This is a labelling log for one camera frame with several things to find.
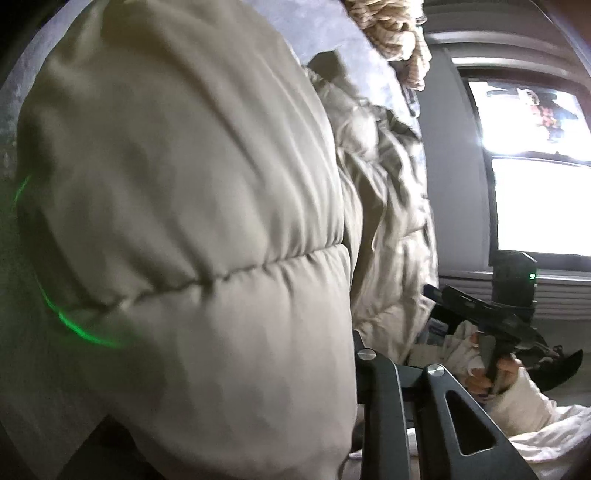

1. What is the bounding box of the black slipper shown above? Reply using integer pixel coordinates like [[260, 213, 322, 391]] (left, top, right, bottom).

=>
[[526, 348, 585, 394]]

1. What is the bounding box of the white cloth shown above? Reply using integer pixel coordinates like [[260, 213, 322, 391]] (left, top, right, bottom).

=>
[[502, 401, 591, 480]]

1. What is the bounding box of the cream knitted sweater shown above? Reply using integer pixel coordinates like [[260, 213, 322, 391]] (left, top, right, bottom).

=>
[[344, 0, 433, 92]]

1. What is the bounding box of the person's right forearm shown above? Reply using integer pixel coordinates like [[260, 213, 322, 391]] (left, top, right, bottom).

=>
[[485, 369, 563, 438]]

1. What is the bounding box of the person's right hand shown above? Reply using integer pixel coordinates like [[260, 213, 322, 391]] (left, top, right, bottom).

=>
[[455, 323, 526, 398]]

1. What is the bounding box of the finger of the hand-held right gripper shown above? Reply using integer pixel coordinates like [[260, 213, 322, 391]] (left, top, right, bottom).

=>
[[422, 284, 468, 334]]

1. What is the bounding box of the window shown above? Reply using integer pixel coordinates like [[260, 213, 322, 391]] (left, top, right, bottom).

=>
[[455, 65, 591, 271]]

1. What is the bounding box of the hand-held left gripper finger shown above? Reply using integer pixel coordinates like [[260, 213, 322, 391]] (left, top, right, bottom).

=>
[[353, 329, 539, 480]]

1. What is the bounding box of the beige puffer jacket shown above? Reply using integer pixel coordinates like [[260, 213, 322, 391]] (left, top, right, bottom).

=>
[[16, 0, 440, 480]]

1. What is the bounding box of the white radiator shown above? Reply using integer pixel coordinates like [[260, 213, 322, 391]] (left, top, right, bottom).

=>
[[438, 270, 591, 326]]

